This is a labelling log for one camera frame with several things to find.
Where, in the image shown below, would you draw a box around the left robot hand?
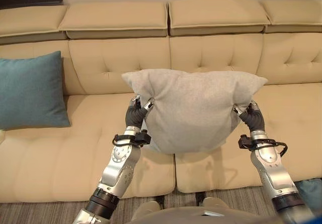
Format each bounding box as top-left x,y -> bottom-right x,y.
125,95 -> 155,135

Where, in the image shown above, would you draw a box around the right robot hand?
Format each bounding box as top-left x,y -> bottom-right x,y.
232,100 -> 267,137

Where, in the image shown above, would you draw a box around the light grey cushion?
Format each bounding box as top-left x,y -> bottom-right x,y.
121,68 -> 268,155

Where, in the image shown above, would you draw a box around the beige leather sofa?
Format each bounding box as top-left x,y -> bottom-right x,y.
0,0 -> 322,204

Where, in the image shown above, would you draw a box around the blue cushion on floor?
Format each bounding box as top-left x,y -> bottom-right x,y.
294,178 -> 322,217

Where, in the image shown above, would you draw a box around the robot torso and legs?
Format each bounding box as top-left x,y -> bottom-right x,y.
125,193 -> 285,224

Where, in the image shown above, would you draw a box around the teal blue cushion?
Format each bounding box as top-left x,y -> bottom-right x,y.
0,50 -> 71,130

